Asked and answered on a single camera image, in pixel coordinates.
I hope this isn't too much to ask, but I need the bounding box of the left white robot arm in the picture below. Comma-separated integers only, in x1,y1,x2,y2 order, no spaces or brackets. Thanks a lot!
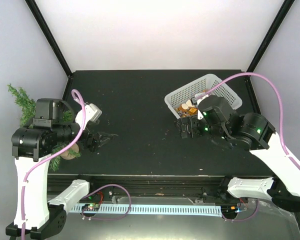
5,98,114,240

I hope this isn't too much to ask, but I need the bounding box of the small green christmas tree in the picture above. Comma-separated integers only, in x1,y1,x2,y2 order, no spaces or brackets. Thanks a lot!
7,84,81,172

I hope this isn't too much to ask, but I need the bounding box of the white slotted cable duct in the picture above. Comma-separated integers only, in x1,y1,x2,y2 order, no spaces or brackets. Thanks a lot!
70,203,222,217

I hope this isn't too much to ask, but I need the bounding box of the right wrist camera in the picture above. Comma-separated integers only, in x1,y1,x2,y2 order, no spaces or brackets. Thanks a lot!
192,92,209,105

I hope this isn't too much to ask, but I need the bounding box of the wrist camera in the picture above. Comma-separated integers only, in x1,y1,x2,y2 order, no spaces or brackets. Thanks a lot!
192,92,209,105
74,103,102,127

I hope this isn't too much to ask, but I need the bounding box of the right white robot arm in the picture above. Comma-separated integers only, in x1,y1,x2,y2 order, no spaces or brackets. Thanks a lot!
175,95,300,213

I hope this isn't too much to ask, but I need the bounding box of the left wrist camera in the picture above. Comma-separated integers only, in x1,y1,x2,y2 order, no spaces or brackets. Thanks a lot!
74,103,102,127

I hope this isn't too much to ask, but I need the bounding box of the white perforated plastic basket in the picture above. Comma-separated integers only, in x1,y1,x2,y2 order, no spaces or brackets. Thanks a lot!
164,73,243,119

